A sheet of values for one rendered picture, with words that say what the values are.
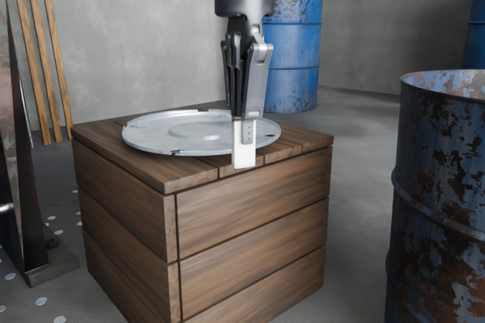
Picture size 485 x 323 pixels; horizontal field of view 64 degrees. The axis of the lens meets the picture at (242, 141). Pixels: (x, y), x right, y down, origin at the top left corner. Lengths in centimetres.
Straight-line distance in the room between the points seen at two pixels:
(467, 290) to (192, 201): 37
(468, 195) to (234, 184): 32
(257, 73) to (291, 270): 46
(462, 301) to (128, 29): 237
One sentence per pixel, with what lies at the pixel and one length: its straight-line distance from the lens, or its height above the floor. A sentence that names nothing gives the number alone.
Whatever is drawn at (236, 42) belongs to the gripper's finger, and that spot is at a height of 54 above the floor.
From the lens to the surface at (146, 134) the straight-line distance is 73.
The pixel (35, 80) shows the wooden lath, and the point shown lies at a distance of 212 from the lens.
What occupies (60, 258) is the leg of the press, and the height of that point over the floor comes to 3.
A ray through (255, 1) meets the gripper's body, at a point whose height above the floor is 58.
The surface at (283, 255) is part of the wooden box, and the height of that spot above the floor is 14.
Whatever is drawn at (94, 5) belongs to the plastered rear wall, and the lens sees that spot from 255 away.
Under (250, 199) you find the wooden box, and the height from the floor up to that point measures 28.
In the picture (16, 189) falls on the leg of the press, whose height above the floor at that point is 23.
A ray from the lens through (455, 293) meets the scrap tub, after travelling 59.
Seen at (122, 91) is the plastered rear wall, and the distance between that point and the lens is 263.
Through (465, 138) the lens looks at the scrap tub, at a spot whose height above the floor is 43.
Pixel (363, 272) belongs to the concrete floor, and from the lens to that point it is 101.
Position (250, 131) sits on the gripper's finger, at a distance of 52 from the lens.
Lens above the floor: 55
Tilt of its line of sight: 16 degrees down
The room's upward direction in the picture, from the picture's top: straight up
